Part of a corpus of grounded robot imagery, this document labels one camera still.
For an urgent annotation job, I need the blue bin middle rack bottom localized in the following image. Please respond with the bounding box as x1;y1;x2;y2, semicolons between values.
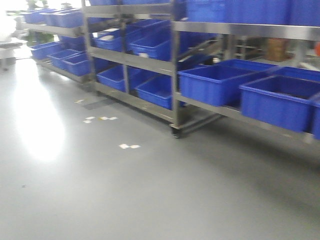
135;75;173;110

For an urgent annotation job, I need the blue bin rack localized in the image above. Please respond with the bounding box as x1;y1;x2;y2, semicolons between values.
129;20;172;62
135;75;173;110

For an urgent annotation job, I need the large blue bin lower middle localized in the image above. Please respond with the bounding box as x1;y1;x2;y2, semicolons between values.
178;59;275;107

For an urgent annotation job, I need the large blue bin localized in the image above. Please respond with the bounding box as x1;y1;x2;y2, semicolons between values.
178;59;275;107
239;66;320;133

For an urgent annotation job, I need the blue bin middle rack upper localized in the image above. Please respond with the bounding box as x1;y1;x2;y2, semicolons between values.
129;20;172;62

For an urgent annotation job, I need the steel storage rack near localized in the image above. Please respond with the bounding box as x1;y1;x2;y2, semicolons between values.
82;0;320;143

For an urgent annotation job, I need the steel storage rack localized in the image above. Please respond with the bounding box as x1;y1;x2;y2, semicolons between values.
82;0;320;143
23;7;90;84

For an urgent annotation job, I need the steel storage rack far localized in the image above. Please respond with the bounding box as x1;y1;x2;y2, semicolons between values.
23;7;90;84

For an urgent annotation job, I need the large blue bin lower right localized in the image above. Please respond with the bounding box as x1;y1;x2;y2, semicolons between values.
239;66;320;133

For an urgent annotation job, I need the green potted plant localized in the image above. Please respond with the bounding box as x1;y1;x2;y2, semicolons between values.
5;0;55;46

